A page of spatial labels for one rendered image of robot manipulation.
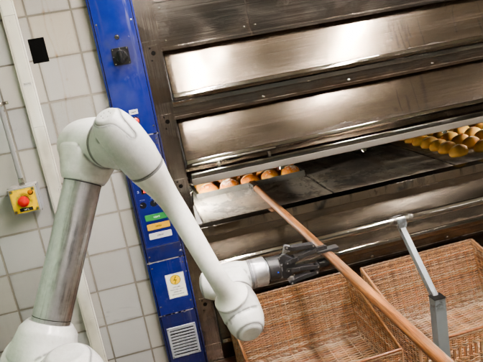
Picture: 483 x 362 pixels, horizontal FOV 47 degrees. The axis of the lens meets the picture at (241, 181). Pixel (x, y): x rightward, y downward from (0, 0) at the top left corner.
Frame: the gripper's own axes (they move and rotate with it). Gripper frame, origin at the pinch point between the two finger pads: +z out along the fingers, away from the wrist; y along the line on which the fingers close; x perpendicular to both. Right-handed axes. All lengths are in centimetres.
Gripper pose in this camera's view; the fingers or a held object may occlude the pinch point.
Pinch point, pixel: (328, 254)
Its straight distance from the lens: 180.4
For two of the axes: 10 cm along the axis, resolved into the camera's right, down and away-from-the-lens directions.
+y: 1.7, 9.5, 2.5
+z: 9.6, -2.1, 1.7
